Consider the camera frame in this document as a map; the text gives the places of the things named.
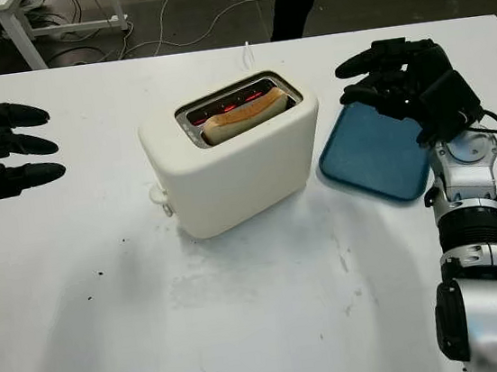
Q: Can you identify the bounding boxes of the cream white toaster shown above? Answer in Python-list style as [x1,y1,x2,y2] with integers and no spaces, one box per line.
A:
[131,64,335,247]

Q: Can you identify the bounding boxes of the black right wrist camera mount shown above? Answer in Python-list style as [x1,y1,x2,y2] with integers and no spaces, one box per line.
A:
[415,66,487,143]

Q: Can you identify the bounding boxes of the toast slice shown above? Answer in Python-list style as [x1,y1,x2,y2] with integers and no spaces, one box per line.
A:
[198,89,293,147]

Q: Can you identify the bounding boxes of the white toaster power cable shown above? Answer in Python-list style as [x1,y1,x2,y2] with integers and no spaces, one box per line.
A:
[237,40,258,73]

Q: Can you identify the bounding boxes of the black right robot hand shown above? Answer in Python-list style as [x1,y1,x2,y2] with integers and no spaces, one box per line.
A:
[331,32,465,156]

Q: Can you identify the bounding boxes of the white floor cable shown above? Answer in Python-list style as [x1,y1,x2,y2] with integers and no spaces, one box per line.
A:
[114,0,285,60]

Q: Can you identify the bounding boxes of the blue plastic tray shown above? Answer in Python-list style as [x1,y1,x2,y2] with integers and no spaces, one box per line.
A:
[310,92,438,218]

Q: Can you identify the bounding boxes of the white table frame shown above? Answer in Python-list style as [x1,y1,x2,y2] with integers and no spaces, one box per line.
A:
[0,0,134,75]

